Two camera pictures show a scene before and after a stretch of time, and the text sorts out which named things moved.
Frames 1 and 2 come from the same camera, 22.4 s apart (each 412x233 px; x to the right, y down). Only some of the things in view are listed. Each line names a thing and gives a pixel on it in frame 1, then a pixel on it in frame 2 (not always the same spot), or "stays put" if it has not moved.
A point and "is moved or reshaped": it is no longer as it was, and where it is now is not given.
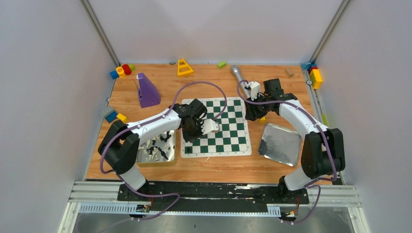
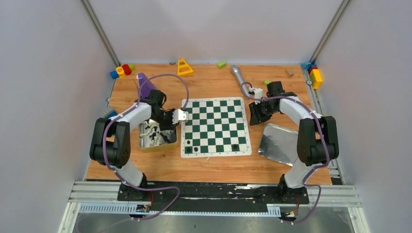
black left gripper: [192, 131] -> [165, 121]
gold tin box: [160, 151] is moved or reshaped
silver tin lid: [280, 144] stays put
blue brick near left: [111, 117] stays put
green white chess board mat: [232, 138] stays put
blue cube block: [114, 74] stays put
